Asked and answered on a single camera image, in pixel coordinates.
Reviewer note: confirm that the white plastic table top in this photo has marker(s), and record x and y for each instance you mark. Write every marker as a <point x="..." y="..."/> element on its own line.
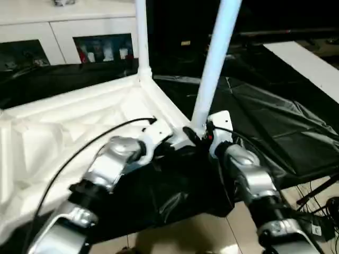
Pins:
<point x="66" y="119"/>

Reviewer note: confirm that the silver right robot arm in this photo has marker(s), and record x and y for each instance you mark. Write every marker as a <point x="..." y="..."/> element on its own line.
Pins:
<point x="254" y="180"/>

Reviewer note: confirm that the black plastic mat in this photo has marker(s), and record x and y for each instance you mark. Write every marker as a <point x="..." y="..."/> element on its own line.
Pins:
<point x="265" y="111"/>

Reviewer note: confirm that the small tan label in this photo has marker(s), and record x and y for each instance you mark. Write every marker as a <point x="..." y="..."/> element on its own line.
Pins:
<point x="185" y="42"/>

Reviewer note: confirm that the white mug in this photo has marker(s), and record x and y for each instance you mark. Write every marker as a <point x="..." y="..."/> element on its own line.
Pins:
<point x="122" y="53"/>

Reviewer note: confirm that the tall black cabinet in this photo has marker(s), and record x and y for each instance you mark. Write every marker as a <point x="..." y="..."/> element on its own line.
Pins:
<point x="174" y="26"/>

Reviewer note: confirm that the white printed carton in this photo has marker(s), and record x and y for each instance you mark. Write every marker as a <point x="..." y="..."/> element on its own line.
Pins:
<point x="107" y="54"/>

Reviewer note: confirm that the small white cup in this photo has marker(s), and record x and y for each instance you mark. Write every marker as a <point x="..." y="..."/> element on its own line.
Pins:
<point x="91" y="56"/>

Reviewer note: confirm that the black horizontal bar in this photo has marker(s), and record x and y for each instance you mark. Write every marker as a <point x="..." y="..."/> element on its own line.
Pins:
<point x="265" y="32"/>

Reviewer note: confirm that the white flat board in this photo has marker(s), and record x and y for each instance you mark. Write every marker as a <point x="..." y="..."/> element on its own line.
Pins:
<point x="304" y="63"/>

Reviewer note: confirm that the black tripod stand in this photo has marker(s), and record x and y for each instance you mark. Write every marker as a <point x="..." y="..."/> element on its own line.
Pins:
<point x="304" y="222"/>

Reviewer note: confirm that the white cabinet with glass doors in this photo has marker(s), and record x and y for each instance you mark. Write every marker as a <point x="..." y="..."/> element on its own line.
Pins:
<point x="92" y="23"/>

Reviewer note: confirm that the patterned mug on cabinet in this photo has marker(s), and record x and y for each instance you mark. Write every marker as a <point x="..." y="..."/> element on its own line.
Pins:
<point x="63" y="2"/>

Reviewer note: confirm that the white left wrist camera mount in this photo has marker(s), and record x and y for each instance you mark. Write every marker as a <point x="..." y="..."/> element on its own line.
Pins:
<point x="156" y="135"/>

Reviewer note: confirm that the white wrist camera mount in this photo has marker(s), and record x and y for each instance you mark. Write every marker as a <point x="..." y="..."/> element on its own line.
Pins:
<point x="156" y="135"/>
<point x="222" y="124"/>

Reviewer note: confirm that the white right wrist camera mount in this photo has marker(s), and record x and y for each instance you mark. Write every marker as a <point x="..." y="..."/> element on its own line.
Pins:
<point x="222" y="124"/>

